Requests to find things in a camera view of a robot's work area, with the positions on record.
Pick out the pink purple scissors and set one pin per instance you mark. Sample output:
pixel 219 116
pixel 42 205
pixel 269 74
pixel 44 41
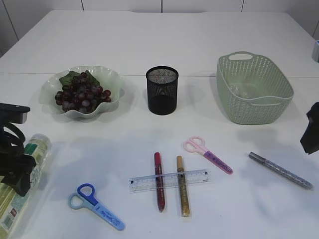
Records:
pixel 196 144

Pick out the purple artificial grape bunch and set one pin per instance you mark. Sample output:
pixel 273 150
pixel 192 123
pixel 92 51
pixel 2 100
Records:
pixel 81 92

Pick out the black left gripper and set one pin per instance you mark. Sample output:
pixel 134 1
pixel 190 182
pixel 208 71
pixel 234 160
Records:
pixel 15 165

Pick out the green woven plastic basket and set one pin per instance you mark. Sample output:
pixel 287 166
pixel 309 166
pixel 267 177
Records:
pixel 275 91

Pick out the small blue white object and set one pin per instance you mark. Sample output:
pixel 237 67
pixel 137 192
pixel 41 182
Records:
pixel 315 53

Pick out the black mesh pen holder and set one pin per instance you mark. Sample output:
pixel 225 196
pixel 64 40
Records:
pixel 162 84

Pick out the yellow drink bottle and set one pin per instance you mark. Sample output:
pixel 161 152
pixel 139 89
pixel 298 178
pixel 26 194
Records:
pixel 12 205

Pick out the green wavy plate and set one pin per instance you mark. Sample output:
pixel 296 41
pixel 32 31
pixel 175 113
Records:
pixel 107 78

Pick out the clear plastic sheet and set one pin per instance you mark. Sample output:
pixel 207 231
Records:
pixel 247 91

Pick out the clear plastic ruler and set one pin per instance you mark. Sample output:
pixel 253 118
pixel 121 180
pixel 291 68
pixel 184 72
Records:
pixel 148 183

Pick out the red glitter marker pen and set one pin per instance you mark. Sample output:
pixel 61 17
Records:
pixel 159 182

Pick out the blue scissors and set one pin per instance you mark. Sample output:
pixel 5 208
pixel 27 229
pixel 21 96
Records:
pixel 92 204

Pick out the gold glitter marker pen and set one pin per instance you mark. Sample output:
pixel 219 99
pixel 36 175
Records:
pixel 184 202

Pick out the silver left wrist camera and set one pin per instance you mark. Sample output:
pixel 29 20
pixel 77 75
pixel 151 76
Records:
pixel 13 113

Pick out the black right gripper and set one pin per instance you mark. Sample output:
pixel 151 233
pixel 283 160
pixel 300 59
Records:
pixel 310 139

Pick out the silver glitter marker pen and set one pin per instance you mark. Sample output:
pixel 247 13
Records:
pixel 281 171

